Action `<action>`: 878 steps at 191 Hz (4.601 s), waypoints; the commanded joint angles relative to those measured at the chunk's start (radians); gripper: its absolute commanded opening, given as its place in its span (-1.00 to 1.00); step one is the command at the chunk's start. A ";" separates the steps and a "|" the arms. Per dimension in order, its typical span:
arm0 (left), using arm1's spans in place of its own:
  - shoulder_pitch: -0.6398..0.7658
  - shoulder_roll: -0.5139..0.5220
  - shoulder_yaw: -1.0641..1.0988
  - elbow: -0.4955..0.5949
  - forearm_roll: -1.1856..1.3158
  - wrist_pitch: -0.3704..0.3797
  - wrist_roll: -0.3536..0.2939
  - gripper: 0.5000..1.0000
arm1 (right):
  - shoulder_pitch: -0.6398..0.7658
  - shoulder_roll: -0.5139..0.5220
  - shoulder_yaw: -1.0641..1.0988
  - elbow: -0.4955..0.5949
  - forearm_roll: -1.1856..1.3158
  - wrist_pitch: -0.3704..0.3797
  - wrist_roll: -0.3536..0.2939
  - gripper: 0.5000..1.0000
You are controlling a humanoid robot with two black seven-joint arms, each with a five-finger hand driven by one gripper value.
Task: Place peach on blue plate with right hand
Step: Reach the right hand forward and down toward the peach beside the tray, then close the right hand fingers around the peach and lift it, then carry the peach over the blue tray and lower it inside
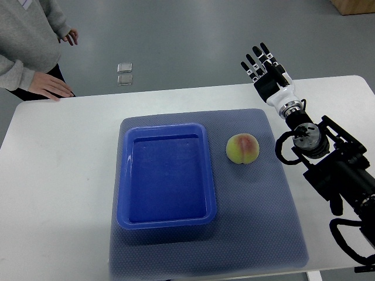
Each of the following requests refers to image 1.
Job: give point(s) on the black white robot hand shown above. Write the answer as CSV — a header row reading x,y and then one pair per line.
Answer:
x,y
272,82

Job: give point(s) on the person left hand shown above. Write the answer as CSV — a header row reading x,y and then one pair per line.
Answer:
x,y
71,38

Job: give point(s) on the person right hand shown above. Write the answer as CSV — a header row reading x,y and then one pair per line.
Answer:
x,y
49,87

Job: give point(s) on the yellow red peach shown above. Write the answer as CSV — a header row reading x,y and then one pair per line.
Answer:
x,y
242,148

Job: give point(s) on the grey sweater right forearm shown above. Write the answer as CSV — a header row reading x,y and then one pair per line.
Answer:
x,y
15,75

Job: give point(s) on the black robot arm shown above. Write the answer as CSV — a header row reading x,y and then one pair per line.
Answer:
x,y
336,169

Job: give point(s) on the upper metal floor plate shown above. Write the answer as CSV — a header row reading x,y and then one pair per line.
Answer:
x,y
124,68

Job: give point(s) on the grey sweater person torso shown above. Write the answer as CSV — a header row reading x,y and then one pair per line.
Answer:
x,y
29,33

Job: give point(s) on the grey blue mesh mat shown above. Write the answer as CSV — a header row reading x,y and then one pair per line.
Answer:
x,y
256,227

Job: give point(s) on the blue plastic tray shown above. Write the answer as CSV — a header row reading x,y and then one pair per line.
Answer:
x,y
166,178

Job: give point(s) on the white table leg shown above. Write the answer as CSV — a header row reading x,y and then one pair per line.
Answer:
x,y
314,276

